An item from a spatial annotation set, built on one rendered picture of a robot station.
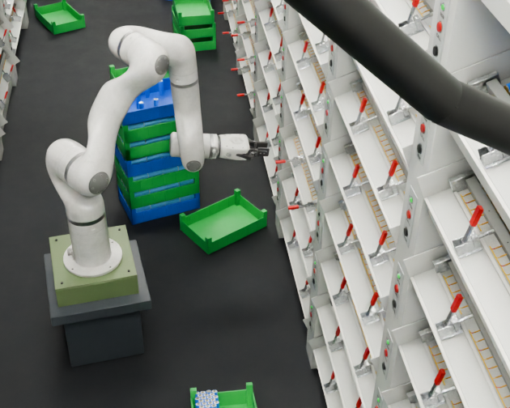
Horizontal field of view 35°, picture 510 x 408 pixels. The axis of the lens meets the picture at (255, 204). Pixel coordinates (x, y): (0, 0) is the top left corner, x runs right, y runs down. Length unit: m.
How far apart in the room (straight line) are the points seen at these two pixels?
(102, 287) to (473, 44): 1.63
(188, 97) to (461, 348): 1.41
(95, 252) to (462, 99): 2.27
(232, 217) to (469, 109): 3.03
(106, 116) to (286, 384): 1.07
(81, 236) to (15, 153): 1.42
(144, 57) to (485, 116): 1.98
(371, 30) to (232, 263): 2.85
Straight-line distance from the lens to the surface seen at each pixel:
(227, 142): 2.76
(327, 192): 2.34
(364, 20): 0.39
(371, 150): 1.94
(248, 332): 2.95
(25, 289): 3.20
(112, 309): 2.67
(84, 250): 2.63
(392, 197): 1.80
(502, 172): 1.24
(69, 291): 2.65
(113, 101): 2.42
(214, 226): 3.39
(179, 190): 3.40
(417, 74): 0.41
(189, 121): 2.64
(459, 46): 1.36
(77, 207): 2.54
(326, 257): 2.49
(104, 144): 2.43
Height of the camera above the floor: 2.13
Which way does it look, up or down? 37 degrees down
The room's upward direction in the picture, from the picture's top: 1 degrees clockwise
